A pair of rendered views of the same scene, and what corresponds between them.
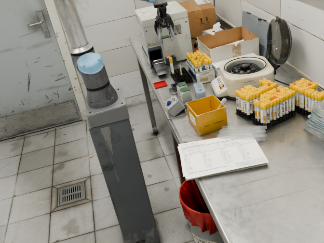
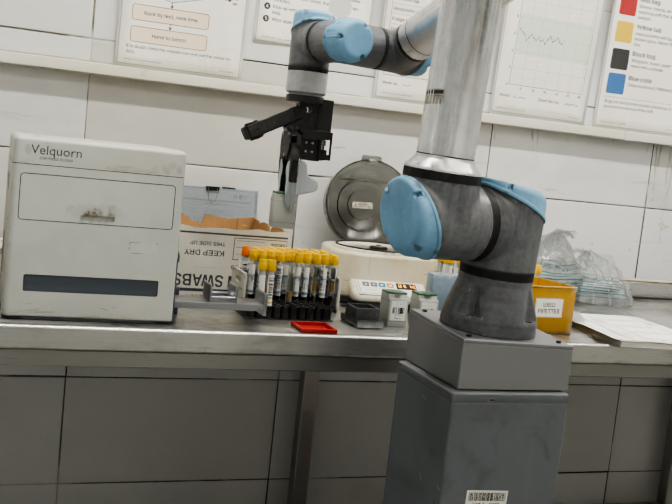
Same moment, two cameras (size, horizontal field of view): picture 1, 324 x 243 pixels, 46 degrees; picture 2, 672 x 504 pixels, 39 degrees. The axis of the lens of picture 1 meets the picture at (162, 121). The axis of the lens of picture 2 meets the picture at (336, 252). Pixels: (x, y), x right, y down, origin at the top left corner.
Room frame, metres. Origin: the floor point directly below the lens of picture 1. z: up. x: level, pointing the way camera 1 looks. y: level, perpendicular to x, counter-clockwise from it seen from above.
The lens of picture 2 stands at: (2.31, 1.65, 1.20)
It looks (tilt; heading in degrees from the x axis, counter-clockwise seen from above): 6 degrees down; 256
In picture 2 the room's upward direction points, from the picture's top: 6 degrees clockwise
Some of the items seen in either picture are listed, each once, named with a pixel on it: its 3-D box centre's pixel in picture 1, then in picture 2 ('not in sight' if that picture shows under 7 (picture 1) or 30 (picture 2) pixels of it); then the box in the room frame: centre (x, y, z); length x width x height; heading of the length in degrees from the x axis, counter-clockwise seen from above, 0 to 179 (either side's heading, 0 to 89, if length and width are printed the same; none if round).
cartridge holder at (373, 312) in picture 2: (177, 87); (362, 315); (1.80, -0.11, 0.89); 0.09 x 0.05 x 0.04; 97
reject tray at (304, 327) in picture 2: (160, 84); (313, 327); (1.92, -0.03, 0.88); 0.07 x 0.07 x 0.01; 6
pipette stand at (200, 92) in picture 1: (200, 96); (450, 298); (1.59, -0.20, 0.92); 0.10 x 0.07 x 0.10; 178
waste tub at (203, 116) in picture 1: (206, 114); (529, 304); (1.42, -0.19, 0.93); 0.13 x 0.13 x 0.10; 11
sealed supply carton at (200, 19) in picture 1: (195, 17); not in sight; (2.74, -0.39, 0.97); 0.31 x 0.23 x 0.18; 0
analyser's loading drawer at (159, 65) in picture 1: (158, 63); (207, 296); (2.11, -0.05, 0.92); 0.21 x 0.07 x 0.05; 6
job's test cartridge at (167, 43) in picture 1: (167, 43); (282, 210); (1.98, -0.11, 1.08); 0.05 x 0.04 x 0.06; 92
